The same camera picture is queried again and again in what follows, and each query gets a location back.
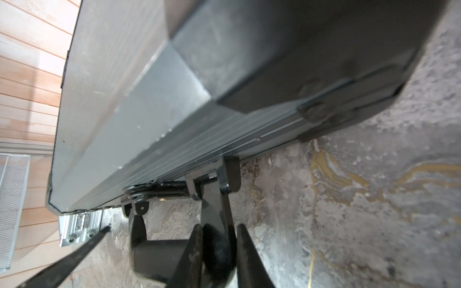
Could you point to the white wire mesh shelf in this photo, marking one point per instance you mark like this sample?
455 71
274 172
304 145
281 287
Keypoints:
14 178

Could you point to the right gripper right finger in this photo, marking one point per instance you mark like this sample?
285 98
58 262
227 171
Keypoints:
251 272

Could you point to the black poker set case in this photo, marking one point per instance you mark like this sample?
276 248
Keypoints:
163 99

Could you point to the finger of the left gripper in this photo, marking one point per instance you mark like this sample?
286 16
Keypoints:
53 276

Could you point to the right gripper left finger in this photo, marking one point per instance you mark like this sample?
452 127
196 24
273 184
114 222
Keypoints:
188 272

